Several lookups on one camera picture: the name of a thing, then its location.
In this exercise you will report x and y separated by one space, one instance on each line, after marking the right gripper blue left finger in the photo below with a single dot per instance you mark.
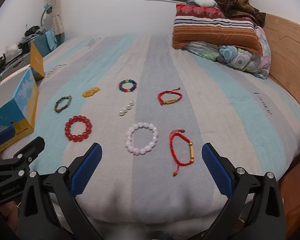
49 209

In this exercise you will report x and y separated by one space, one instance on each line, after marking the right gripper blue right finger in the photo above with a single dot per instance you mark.
266 218

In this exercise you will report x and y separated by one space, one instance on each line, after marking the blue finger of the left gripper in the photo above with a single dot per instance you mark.
6 135
30 152

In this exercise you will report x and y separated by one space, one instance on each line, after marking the blue yellow cardboard box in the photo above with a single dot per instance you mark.
18 99

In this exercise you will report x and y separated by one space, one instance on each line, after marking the red cord bracelet gold tube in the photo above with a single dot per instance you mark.
181 149

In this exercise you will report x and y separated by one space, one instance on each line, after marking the red cord bracelet gold bar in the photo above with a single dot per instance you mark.
177 96

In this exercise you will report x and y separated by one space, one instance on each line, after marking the person's left hand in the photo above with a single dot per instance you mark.
11 212

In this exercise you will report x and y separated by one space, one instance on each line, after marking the grey suitcase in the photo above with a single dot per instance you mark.
8 68

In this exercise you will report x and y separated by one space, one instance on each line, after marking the white plastic bag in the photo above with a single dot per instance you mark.
12 50

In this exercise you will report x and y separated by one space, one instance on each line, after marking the teal suitcase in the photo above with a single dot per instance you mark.
45 43

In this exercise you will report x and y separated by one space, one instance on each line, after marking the black headphones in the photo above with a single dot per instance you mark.
31 30

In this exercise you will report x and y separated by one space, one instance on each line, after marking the striped bed sheet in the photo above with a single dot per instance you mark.
105 90

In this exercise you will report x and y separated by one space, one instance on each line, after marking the blue desk lamp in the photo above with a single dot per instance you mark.
47 10

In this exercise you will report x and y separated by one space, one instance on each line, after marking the floral pillow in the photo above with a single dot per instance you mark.
236 58

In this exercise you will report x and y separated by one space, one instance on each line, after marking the wooden headboard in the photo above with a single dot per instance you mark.
284 40

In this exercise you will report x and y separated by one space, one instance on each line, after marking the beige curtain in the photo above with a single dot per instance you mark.
57 21

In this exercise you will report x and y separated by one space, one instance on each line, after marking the striped red orange pillow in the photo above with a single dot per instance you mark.
210 25

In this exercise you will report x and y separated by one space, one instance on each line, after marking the brown fuzzy blanket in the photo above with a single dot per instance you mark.
241 9

